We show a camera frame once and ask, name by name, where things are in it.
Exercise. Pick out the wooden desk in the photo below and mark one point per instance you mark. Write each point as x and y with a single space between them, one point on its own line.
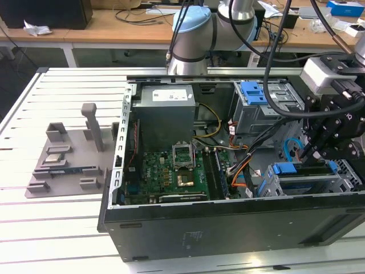
94 31

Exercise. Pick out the clear plastic bag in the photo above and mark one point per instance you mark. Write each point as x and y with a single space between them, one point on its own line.
316 24

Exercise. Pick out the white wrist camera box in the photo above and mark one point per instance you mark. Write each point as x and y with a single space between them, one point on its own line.
318 77

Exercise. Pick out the loose RAM stick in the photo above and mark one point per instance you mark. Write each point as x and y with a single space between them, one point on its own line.
67 171

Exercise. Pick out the metal disk bay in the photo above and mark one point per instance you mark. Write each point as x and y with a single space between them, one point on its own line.
342 182

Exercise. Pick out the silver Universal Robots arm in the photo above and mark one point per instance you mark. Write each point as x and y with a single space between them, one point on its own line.
194 40

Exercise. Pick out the black desktop tower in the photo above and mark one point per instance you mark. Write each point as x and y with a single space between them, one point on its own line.
260 25

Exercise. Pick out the white keyboard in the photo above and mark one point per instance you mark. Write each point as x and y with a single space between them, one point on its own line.
159 11

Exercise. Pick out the installed RAM stick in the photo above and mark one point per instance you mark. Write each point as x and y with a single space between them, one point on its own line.
222 174

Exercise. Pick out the grey parts rack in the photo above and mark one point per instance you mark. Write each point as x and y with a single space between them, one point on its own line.
74 160

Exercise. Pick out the blue cardboard box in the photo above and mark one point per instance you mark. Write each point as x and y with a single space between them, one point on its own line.
346 8

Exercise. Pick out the black open PC case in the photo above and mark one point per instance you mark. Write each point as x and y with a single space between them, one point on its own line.
228 228

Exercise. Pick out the blue plastic drive latch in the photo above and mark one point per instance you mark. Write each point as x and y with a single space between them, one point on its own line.
252 94

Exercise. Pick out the grey flat tray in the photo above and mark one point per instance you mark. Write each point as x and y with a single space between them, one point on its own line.
308 12

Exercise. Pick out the grey power supply unit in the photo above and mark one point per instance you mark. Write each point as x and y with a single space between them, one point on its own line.
164 120

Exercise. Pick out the silver CPU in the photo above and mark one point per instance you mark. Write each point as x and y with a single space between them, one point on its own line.
54 158

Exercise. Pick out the crumpled white paper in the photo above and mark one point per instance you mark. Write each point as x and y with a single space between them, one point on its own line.
37 28

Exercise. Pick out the metal drive cage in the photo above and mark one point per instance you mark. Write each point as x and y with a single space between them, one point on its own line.
251 120

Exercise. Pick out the green motherboard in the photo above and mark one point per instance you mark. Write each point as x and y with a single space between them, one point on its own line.
154 177

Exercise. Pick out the large black box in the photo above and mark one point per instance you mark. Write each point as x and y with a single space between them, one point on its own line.
45 12

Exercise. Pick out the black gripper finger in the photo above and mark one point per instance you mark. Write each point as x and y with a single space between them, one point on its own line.
313 114
333 142

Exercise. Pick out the black camera bracket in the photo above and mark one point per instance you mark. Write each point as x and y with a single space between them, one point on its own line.
339 64

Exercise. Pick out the hard disk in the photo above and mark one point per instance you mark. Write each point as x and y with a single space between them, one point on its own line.
285 168

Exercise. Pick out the small white box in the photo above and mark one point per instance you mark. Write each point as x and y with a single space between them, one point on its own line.
356 30

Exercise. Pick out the black graphics card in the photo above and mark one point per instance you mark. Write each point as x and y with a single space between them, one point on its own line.
182 197

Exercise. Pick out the CPU socket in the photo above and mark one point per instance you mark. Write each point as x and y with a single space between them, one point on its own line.
184 180

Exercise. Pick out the black RAM slot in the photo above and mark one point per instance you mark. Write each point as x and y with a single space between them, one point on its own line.
210 174

